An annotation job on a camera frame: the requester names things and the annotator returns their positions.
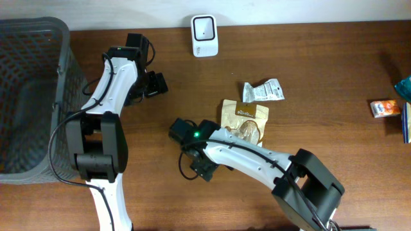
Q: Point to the grey plastic mesh basket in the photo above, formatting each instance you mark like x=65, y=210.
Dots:
x=41, y=82

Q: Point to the small orange snack packet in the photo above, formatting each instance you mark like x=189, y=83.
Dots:
x=385, y=108

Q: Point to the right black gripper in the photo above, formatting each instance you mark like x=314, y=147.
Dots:
x=203, y=167

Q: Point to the white barcode scanner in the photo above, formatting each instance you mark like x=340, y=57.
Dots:
x=204, y=36

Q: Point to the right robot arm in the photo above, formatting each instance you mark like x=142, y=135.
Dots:
x=305, y=189

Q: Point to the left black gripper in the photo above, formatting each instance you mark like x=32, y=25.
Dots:
x=157, y=83

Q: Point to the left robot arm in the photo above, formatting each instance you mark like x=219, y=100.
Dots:
x=96, y=141

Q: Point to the beige PanTree snack pouch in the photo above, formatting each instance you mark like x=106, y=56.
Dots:
x=245, y=120

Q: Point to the silver foil snack packet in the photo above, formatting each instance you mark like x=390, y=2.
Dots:
x=268, y=91

